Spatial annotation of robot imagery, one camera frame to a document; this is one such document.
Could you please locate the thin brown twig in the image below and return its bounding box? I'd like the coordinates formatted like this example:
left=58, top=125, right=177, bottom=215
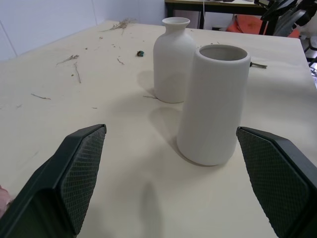
left=73, top=62, right=82, bottom=84

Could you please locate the white cylindrical ceramic vase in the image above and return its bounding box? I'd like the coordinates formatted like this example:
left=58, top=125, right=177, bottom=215
left=176, top=44, right=252, bottom=167

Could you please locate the white bottle-shaped ceramic vase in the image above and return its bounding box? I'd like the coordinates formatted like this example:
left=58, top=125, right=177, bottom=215
left=153, top=17, right=197, bottom=104

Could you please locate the short brown twig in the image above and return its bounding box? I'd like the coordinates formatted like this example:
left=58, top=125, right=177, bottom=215
left=31, top=93, right=52, bottom=101

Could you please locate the dried twig bunch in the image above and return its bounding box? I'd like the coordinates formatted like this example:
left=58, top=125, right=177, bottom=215
left=99, top=17, right=137, bottom=35

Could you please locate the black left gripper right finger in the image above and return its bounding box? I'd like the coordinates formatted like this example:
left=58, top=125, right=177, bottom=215
left=236, top=126, right=317, bottom=238

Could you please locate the black-framed wooden table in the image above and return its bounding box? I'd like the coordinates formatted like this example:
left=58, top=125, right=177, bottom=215
left=164, top=0, right=275, bottom=36

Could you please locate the black office chair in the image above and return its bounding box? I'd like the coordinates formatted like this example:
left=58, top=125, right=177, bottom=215
left=254, top=0, right=317, bottom=67

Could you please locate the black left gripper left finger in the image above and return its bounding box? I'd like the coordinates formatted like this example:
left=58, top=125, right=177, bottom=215
left=0, top=123, right=107, bottom=238

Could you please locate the orange cushion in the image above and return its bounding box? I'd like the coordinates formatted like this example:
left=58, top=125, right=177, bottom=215
left=226, top=14, right=299, bottom=38

